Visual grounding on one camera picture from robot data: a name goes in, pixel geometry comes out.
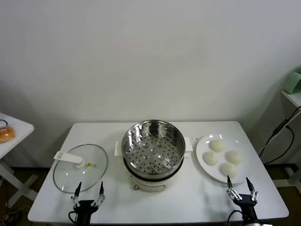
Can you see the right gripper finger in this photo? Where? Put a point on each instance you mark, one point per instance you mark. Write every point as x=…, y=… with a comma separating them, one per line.
x=254, y=194
x=231, y=191

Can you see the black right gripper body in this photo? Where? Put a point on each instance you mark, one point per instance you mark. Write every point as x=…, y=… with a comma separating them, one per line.
x=248, y=208

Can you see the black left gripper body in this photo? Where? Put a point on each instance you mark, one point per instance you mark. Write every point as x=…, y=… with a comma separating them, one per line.
x=84, y=209

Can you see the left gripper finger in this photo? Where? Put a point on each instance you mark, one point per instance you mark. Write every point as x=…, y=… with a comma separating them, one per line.
x=74, y=200
x=101, y=195

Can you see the white steamed baozi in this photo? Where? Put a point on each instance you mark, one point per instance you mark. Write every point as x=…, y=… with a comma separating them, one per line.
x=217, y=145
x=229, y=170
x=211, y=158
x=234, y=157

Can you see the stainless steel steamer basket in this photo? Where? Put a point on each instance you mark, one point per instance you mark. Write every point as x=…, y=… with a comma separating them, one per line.
x=138, y=133

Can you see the cream electric cooking pot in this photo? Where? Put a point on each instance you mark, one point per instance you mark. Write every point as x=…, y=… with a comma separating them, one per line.
x=150, y=184

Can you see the white oval plate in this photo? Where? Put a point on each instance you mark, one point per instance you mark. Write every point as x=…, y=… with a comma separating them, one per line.
x=206, y=144

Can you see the white side table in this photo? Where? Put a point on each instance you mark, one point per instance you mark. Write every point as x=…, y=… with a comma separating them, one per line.
x=21, y=128

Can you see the packaged orange bread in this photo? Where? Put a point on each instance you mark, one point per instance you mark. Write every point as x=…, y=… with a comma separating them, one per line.
x=5, y=135

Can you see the pale green appliance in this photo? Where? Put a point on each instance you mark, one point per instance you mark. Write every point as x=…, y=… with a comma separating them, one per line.
x=294, y=82

